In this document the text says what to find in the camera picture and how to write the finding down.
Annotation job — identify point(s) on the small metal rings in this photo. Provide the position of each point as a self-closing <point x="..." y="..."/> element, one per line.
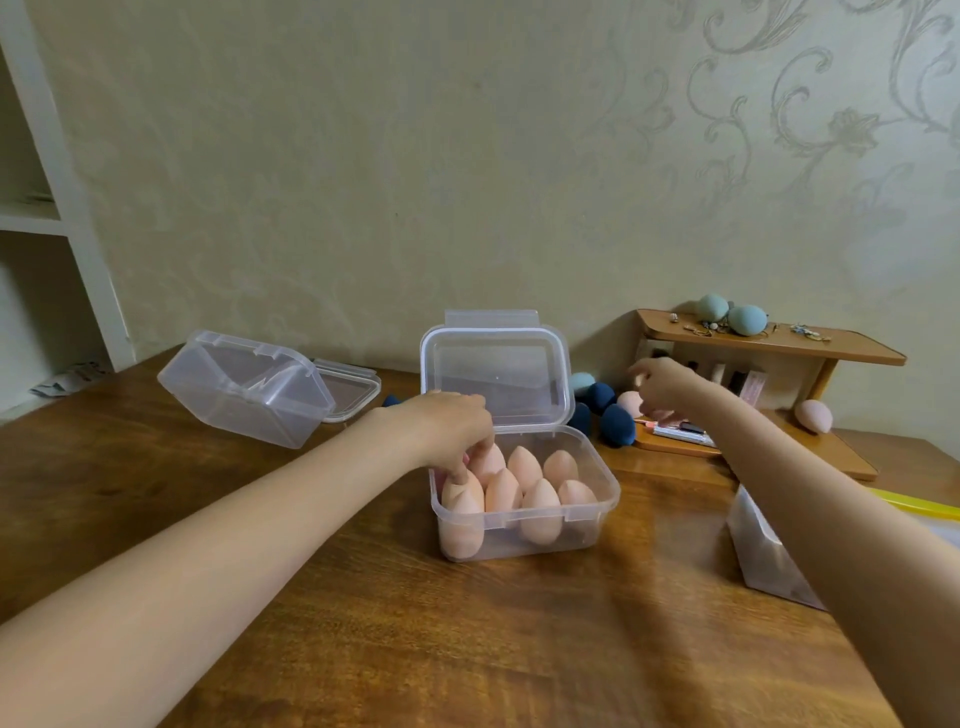
<point x="697" y="328"/>

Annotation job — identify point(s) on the row of lipsticks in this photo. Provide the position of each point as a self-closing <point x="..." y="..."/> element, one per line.
<point x="752" y="386"/>

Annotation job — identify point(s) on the person's right hand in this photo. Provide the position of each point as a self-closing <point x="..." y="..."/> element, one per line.
<point x="671" y="382"/>

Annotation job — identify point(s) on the person's left hand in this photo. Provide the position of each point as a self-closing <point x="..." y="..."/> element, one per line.
<point x="442" y="427"/>

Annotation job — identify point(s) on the white shelving unit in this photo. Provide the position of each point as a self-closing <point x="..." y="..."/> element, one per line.
<point x="71" y="225"/>

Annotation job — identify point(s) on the clear compartment organizer box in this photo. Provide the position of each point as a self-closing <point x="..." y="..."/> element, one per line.
<point x="757" y="555"/>

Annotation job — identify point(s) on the small metal hair clips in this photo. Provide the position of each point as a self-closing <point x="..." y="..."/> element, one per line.
<point x="810" y="333"/>

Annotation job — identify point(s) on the person's left forearm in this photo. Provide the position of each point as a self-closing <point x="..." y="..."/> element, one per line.
<point x="165" y="577"/>

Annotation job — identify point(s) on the wooden two-tier cosmetic rack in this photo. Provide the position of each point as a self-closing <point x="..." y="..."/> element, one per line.
<point x="862" y="349"/>

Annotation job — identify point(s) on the person's right forearm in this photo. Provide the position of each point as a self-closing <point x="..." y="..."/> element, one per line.
<point x="847" y="540"/>

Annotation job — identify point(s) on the clear square lidded container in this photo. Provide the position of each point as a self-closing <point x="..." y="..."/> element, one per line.
<point x="495" y="375"/>
<point x="240" y="397"/>

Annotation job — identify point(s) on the teal egg makeup sponge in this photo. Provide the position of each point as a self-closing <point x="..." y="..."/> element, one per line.
<point x="581" y="382"/>
<point x="712" y="307"/>
<point x="748" y="320"/>

